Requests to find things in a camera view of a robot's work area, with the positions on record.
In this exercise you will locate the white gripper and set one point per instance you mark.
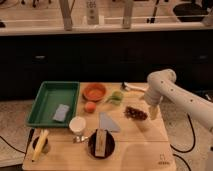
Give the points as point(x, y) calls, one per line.
point(153, 98)

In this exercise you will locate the dark red grape bunch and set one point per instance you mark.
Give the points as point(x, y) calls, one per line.
point(135, 114)

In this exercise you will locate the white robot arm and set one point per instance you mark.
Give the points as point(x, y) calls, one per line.
point(162, 83)

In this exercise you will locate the blue triangular cloth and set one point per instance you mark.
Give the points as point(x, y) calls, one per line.
point(107, 123)

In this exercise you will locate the black plate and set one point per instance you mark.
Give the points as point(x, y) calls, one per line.
point(110, 145)

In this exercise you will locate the wooden block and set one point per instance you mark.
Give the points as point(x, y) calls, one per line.
point(100, 145)

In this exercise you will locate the orange bowl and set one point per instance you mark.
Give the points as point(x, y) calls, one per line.
point(94, 92)

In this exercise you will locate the orange fruit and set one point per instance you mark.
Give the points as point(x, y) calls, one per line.
point(90, 107)

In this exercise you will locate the white cup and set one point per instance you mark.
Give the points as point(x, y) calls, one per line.
point(77, 125)

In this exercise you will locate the metal clip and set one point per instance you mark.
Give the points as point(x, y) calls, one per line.
point(80, 139)

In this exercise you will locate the blue sponge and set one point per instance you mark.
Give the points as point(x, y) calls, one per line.
point(61, 112)

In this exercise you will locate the green plastic tray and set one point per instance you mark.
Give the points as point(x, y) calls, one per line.
point(50, 96)

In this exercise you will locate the yellow banana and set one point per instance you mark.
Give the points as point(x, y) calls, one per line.
point(40, 144)

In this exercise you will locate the small dark bowl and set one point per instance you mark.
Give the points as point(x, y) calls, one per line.
point(46, 147)

